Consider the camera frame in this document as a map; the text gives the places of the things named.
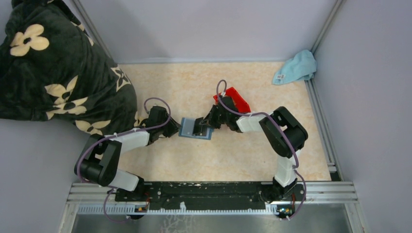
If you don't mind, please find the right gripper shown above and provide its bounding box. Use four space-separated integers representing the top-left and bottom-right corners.
199 105 229 130

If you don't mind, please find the teal card holder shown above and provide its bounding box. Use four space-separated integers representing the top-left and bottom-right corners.
178 117 212 140

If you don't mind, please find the red plastic bin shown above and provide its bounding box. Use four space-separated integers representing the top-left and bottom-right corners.
210 87 251 114

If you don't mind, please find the light blue cloth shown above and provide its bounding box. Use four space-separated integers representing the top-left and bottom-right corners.
272 50 317 85

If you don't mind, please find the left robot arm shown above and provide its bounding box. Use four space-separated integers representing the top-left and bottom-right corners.
74 106 179 201

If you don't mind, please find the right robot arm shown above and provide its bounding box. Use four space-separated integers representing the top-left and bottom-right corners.
191 96 309 200

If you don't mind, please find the black floral blanket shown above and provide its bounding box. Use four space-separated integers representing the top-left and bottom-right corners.
0 0 140 135

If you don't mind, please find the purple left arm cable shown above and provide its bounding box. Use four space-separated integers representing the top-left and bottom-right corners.
77 97 172 223

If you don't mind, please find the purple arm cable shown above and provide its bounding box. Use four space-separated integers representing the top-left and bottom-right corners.
77 97 172 223
216 79 307 221

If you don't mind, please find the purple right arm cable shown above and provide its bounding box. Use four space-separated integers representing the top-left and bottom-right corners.
216 79 307 221

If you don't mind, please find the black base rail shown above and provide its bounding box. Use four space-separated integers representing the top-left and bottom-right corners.
107 181 307 217

